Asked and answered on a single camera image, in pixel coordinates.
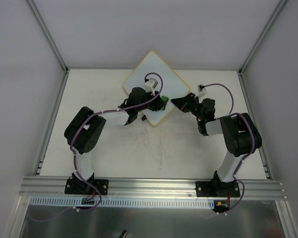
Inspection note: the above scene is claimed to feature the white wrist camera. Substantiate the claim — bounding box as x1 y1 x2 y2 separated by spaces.
144 78 158 96
196 84 206 98

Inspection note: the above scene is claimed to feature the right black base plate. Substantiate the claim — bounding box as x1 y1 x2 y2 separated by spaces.
195 181 240 198

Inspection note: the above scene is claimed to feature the aluminium mounting rail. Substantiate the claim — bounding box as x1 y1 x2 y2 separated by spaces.
19 176 288 200

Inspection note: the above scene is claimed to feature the yellow framed whiteboard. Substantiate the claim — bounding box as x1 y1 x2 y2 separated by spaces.
122 51 190 126

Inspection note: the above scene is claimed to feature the small black object at bottom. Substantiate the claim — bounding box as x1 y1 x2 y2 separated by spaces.
119 230 128 238

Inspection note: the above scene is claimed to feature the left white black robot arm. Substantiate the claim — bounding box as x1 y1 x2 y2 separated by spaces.
64 87 169 195

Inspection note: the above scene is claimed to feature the green whiteboard eraser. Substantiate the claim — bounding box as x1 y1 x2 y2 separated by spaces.
161 96 169 111

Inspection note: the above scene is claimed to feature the left aluminium frame post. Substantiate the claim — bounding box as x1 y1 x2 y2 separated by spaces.
26 0 69 74

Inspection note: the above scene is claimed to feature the aluminium frame post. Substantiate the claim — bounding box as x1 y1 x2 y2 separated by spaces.
26 0 69 74
238 0 288 75

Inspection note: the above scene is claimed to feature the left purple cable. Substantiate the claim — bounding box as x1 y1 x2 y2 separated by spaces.
27 72 164 222

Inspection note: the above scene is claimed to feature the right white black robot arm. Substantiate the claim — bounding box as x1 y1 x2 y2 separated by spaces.
171 93 262 198

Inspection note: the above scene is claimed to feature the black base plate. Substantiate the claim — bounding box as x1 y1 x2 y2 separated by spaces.
64 177 109 195
195 181 240 198

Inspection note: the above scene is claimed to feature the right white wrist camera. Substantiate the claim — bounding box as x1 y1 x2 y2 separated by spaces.
196 84 206 98

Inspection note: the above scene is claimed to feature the white slotted cable duct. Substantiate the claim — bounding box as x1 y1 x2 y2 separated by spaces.
29 196 215 210

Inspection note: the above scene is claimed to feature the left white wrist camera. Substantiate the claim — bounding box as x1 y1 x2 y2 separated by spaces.
144 78 158 96

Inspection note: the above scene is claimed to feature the right aluminium frame post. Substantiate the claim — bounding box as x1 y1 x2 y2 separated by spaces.
238 0 288 75

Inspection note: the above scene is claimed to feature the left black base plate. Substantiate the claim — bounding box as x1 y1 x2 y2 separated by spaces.
64 177 109 195

